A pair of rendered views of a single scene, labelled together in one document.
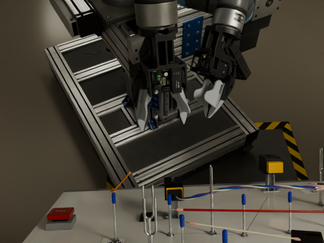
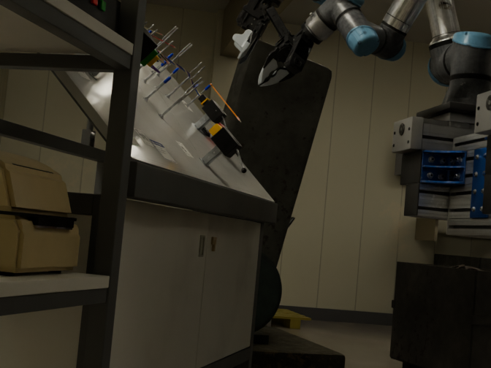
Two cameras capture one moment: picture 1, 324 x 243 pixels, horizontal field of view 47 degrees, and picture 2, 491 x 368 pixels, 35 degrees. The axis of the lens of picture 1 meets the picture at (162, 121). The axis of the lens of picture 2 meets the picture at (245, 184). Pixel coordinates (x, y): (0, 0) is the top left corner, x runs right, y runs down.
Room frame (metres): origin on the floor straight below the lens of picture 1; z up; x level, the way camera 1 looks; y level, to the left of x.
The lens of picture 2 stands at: (1.24, -2.17, 0.74)
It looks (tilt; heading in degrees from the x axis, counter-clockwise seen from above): 4 degrees up; 108
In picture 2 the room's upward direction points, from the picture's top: 5 degrees clockwise
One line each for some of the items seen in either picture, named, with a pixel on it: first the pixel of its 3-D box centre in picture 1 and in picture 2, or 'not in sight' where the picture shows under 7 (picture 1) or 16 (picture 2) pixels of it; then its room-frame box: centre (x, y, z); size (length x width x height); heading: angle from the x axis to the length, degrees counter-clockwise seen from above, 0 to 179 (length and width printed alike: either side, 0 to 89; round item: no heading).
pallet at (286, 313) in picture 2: not in sight; (238, 315); (-0.91, 4.61, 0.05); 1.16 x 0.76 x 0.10; 29
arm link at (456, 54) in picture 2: not in sight; (471, 55); (1.14, 0.14, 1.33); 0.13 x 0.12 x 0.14; 116
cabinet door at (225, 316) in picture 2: not in sight; (230, 287); (0.53, -0.02, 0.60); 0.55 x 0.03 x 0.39; 93
